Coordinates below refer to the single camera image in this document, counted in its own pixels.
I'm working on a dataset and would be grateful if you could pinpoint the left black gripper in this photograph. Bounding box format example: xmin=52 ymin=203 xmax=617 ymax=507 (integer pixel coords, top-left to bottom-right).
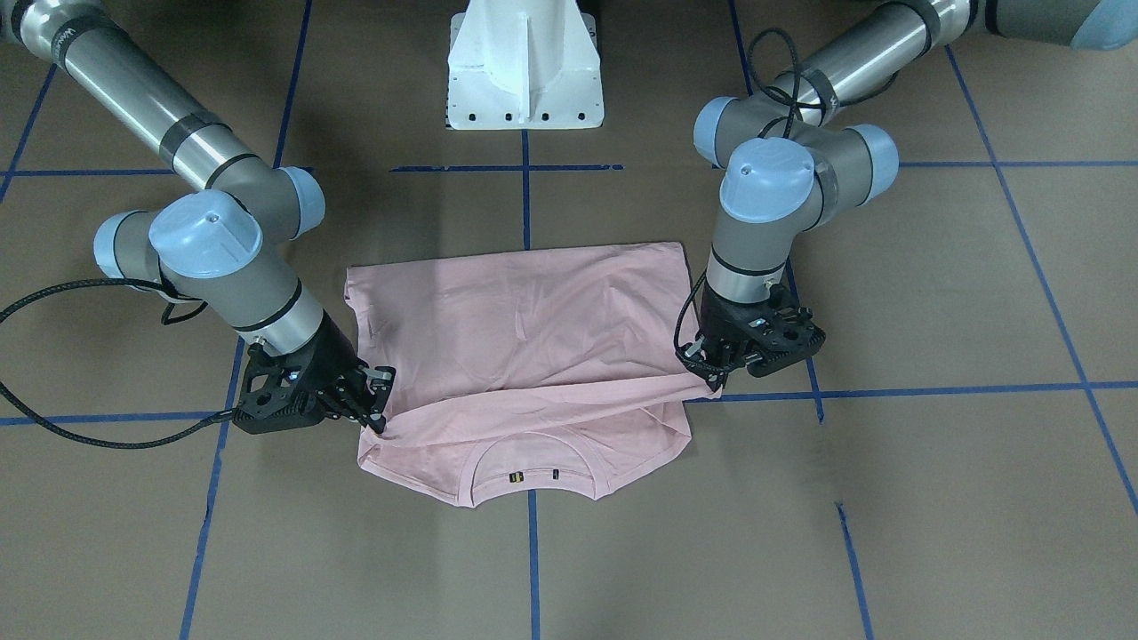
xmin=679 ymin=286 xmax=777 ymax=389

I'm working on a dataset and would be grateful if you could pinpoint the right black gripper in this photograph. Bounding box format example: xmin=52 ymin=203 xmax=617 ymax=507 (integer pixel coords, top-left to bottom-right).
xmin=245 ymin=315 xmax=396 ymax=435

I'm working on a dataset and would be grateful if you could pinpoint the pink snoopy t-shirt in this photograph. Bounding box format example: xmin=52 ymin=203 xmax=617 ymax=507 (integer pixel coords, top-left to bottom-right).
xmin=344 ymin=243 xmax=711 ymax=508

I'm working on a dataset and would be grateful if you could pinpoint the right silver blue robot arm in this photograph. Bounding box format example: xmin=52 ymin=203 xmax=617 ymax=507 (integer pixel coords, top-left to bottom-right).
xmin=3 ymin=1 xmax=395 ymax=435

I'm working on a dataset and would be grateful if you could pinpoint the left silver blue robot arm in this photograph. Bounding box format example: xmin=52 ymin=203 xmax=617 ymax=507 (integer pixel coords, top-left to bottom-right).
xmin=676 ymin=1 xmax=1135 ymax=392

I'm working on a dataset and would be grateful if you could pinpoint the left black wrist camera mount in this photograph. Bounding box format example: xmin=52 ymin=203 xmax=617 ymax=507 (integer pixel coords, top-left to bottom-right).
xmin=744 ymin=307 xmax=828 ymax=378

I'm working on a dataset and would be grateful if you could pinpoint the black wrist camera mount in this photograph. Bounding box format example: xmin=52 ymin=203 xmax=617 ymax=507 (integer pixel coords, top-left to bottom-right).
xmin=232 ymin=343 xmax=336 ymax=435
xmin=744 ymin=307 xmax=828 ymax=378

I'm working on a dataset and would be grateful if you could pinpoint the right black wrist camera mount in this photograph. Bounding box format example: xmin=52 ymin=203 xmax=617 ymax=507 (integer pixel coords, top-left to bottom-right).
xmin=232 ymin=343 xmax=336 ymax=435

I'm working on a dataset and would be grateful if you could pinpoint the white pedestal column base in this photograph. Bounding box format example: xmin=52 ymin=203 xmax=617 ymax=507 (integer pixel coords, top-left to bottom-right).
xmin=445 ymin=1 xmax=605 ymax=131

